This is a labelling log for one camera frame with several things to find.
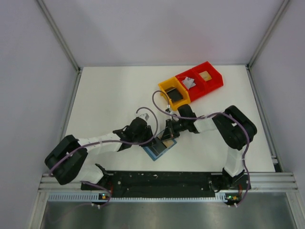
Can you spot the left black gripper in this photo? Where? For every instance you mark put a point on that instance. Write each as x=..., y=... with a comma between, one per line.
x=147, y=134

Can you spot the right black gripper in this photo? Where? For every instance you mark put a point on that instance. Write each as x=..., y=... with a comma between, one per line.
x=170, y=128

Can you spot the blue leather card holder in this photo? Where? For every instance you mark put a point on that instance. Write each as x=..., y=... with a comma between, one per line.
x=158, y=139

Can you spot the silver credit card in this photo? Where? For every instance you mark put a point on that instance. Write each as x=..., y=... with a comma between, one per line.
x=188, y=81

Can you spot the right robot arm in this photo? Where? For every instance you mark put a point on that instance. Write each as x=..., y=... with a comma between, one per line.
x=236, y=129

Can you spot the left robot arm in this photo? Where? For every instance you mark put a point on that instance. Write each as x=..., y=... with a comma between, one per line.
x=73, y=158

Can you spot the gold card in holder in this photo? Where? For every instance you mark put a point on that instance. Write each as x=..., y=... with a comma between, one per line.
x=169, y=143

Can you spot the black card in yellow bin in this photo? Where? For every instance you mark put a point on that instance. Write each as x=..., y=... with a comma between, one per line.
x=174, y=94

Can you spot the silver card in red bin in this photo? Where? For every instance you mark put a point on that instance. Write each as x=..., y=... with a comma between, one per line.
x=190, y=84

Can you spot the gold card in red bin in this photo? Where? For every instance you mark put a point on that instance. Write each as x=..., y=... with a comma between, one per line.
x=205, y=75

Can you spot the yellow plastic bin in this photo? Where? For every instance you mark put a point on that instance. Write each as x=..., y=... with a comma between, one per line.
x=173, y=82

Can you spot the middle red plastic bin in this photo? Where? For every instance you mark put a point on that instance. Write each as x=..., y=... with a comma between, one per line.
x=190, y=81

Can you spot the red plastic bin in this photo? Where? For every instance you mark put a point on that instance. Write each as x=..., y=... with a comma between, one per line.
x=216, y=81
x=190, y=81

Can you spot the far red plastic bin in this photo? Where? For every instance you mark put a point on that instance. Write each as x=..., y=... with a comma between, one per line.
x=216, y=81

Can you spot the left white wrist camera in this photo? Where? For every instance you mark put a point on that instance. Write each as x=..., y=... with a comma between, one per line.
x=145, y=116

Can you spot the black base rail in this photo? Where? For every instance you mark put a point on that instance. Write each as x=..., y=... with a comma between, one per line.
x=145, y=184

